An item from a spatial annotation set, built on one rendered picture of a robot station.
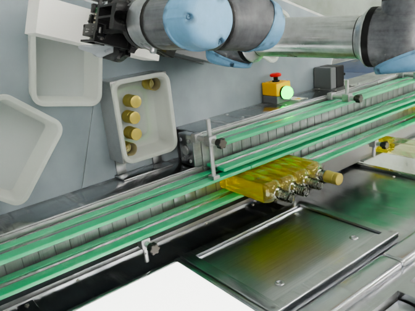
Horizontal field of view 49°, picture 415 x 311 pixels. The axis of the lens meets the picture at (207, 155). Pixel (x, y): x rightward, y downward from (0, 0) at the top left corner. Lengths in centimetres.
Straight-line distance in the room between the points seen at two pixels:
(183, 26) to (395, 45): 47
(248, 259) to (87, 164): 50
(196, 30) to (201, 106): 90
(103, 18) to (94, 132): 59
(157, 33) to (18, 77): 63
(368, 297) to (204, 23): 74
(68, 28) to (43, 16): 4
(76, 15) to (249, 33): 34
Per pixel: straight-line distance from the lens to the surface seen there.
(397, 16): 92
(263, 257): 119
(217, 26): 58
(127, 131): 127
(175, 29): 58
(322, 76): 178
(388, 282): 116
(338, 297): 106
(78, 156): 126
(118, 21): 69
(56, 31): 84
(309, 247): 123
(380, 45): 92
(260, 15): 66
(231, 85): 152
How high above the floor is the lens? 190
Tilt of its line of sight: 50 degrees down
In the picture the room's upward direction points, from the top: 106 degrees clockwise
